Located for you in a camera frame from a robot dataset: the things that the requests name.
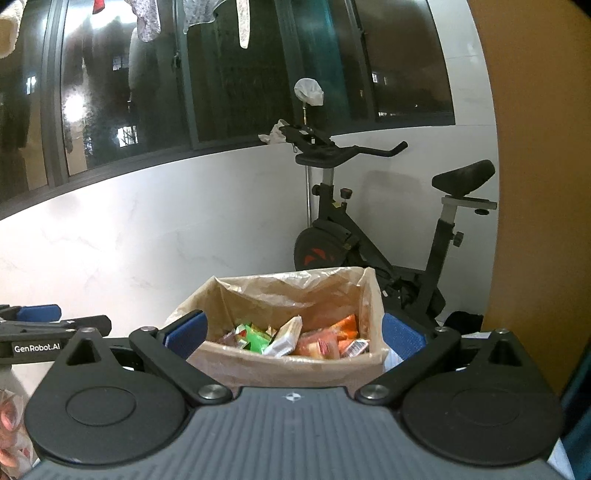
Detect red printed bag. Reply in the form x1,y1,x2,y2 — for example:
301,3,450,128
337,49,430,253
0,388,37,478

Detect orange snack packet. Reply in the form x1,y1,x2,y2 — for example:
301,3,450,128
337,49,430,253
293,330,342,358
323,314,361,342

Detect pale hanging sock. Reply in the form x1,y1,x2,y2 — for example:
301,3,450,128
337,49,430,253
235,0,253,49

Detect black cloth bundle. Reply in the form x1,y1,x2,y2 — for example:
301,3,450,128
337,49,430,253
443,311,484,331

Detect white plastic bag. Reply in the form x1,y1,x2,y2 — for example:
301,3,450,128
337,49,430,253
294,78,325,108

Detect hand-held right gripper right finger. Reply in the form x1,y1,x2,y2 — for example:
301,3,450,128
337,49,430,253
353,313,541,407

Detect black exercise bike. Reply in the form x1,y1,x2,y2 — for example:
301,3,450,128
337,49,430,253
292,124,499,325

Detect white hanging garment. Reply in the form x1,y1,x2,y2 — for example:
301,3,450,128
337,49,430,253
182,0,232,36

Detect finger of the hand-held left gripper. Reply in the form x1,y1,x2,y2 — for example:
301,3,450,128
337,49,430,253
0,304,62,323
0,315,113,343

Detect teal vertical panel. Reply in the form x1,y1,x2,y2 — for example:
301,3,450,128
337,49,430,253
561,355,591,467

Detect brown cardboard box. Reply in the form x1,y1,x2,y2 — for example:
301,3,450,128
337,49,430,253
164,267,389,400

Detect metal pole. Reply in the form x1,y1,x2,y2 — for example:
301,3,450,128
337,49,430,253
301,104,315,228

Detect beige hanging towel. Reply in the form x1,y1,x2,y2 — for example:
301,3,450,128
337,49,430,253
0,0,27,59

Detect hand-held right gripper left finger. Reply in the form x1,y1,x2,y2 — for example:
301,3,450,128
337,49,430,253
51,310,233,407

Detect white crumpled cloth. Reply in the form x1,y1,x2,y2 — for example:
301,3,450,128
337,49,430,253
257,119,290,145

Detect orange door panel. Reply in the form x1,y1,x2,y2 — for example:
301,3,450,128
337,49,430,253
468,0,591,398

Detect clear plastic liner bag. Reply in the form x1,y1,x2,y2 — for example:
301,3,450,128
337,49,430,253
166,267,384,352

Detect dark window frame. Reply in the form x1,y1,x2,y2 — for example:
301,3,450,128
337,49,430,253
0,0,455,208

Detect green snack packet red picture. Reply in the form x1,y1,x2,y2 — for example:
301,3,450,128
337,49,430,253
240,325,273,354

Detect floral hanging garment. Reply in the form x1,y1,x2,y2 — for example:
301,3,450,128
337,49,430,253
127,0,170,43

